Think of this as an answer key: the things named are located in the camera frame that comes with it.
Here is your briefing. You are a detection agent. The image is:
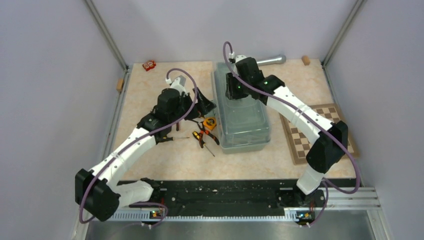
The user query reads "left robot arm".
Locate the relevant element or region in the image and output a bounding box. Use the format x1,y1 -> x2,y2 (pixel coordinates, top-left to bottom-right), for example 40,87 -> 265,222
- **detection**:
74,87 -> 216,224

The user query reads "wooden chessboard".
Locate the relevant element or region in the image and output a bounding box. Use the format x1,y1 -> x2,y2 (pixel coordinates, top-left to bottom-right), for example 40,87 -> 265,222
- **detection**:
280,103 -> 359,166

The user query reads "silver metal cylinder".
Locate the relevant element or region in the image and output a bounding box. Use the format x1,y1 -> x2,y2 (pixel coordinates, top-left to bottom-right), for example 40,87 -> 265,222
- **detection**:
256,54 -> 287,66

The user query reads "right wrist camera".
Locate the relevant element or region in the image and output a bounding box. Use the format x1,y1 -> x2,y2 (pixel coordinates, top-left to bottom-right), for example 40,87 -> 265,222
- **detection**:
228,52 -> 247,64

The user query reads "translucent green plastic toolbox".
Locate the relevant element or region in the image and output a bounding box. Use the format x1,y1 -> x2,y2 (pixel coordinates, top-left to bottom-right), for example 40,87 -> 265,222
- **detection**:
211,62 -> 271,155

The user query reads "black yellow screwdriver lower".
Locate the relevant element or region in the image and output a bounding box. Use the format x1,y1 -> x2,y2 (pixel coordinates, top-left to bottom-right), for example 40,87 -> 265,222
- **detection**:
160,136 -> 190,143

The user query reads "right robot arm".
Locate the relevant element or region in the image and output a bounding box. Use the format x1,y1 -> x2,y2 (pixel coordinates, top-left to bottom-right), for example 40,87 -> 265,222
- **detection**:
225,55 -> 348,206

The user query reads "red owl toy block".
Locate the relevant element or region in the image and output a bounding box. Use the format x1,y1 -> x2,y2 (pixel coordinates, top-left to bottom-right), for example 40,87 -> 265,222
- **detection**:
142,60 -> 157,72

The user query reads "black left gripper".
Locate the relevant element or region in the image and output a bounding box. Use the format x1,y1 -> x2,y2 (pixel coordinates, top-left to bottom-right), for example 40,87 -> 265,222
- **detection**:
169,87 -> 216,123

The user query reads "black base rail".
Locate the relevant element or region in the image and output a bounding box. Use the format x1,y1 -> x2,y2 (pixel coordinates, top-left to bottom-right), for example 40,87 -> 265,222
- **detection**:
115,178 -> 359,218

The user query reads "wooden block back right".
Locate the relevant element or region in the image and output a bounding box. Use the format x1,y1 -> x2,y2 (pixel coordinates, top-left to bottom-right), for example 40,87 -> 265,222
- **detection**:
301,55 -> 311,66

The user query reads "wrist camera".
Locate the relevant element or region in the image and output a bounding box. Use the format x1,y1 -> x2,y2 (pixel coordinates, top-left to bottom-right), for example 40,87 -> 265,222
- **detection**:
228,52 -> 247,64
165,75 -> 187,95

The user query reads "wooden block left rail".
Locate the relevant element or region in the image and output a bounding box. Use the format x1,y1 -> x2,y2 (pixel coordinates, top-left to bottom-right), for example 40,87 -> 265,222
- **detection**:
116,78 -> 125,93

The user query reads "orange tape measure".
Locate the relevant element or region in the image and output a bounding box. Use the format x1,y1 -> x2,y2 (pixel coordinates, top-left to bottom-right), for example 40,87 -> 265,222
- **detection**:
203,117 -> 217,131

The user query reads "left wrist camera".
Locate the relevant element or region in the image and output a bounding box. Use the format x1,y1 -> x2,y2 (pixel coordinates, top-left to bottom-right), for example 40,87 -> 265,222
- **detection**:
165,75 -> 187,95

